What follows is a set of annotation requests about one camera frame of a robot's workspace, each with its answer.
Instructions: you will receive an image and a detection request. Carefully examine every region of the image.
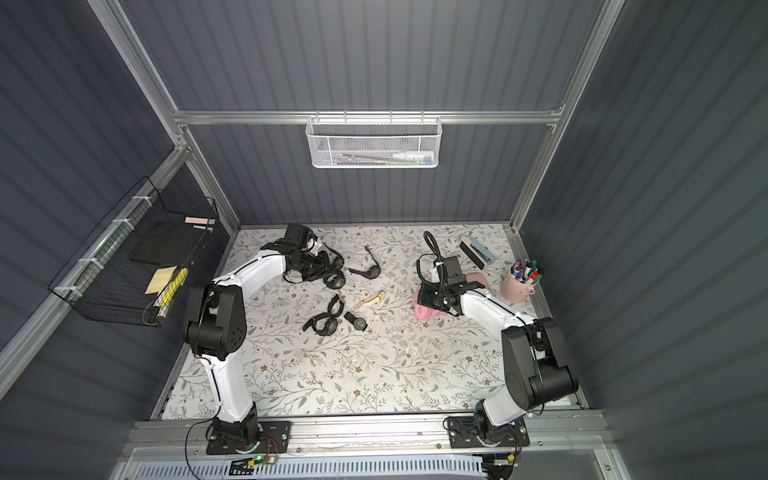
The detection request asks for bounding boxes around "pink cloth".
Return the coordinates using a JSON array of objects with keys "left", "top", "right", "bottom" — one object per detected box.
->
[{"left": 413, "top": 287, "right": 446, "bottom": 322}]

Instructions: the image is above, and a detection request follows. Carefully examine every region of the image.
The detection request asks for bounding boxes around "black strap wristwatch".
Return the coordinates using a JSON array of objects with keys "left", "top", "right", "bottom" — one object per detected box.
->
[{"left": 348, "top": 245, "right": 383, "bottom": 281}]

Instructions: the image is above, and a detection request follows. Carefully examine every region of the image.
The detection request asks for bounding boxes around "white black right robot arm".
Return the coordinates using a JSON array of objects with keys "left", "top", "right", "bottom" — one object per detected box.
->
[{"left": 416, "top": 253, "right": 579, "bottom": 445}]

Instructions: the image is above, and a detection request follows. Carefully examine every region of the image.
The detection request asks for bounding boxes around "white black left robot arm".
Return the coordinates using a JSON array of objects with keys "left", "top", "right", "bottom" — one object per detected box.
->
[{"left": 183, "top": 224, "right": 344, "bottom": 450}]

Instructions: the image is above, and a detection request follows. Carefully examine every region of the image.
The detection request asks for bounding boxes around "green dial watch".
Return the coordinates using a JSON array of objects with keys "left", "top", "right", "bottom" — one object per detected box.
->
[{"left": 344, "top": 312, "right": 368, "bottom": 331}]

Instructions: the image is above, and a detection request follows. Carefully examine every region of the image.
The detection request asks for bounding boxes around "pink case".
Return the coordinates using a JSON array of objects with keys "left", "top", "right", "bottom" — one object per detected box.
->
[{"left": 466, "top": 272, "right": 493, "bottom": 292}]

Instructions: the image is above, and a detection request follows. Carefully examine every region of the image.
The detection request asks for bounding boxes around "pink pen cup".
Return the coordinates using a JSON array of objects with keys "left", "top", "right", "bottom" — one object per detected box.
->
[{"left": 500, "top": 271, "right": 535, "bottom": 304}]

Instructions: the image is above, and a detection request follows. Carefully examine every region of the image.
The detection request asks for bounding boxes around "coloured markers bunch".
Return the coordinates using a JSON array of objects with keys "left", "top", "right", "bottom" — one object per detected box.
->
[{"left": 510, "top": 259, "right": 543, "bottom": 285}]

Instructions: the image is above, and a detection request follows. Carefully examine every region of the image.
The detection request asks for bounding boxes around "black notebook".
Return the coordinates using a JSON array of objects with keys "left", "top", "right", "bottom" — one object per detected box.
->
[{"left": 129, "top": 222, "right": 210, "bottom": 267}]

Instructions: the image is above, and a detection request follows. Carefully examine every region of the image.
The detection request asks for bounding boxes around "yellow sticky note pad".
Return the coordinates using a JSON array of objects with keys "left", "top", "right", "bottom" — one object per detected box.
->
[{"left": 145, "top": 266, "right": 176, "bottom": 295}]

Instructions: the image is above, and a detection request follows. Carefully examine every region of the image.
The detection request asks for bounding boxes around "beige strap watch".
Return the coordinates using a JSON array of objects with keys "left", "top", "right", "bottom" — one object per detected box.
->
[{"left": 358, "top": 291, "right": 386, "bottom": 308}]

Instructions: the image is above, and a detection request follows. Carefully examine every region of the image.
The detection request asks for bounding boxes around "white wire basket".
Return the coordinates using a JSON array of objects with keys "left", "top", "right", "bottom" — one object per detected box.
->
[{"left": 305, "top": 119, "right": 443, "bottom": 169}]

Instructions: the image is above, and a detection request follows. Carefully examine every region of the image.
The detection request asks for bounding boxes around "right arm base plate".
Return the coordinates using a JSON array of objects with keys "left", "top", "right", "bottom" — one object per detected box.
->
[{"left": 442, "top": 415, "right": 530, "bottom": 449}]

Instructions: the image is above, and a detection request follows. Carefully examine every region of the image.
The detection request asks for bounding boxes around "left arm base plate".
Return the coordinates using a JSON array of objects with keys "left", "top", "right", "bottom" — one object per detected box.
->
[{"left": 206, "top": 419, "right": 292, "bottom": 455}]

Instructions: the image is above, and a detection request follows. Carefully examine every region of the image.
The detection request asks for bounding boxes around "black wire basket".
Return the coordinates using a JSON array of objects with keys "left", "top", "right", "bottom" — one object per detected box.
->
[{"left": 48, "top": 177, "right": 219, "bottom": 327}]

